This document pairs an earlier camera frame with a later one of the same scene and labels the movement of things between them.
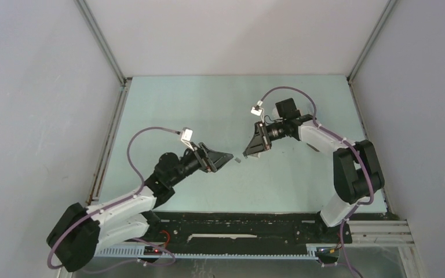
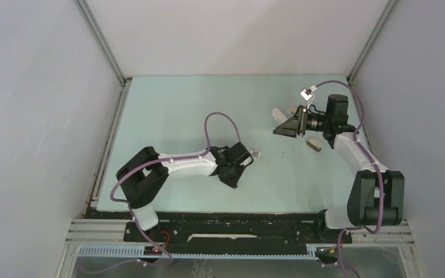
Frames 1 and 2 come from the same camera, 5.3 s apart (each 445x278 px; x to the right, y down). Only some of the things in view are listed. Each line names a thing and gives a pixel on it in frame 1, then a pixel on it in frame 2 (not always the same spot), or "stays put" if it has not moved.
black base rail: [248, 227] stays put
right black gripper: [260, 142] -> [296, 124]
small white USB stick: [258, 110] -> [307, 94]
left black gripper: [212, 161] -> [232, 182]
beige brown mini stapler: [313, 147] stays put
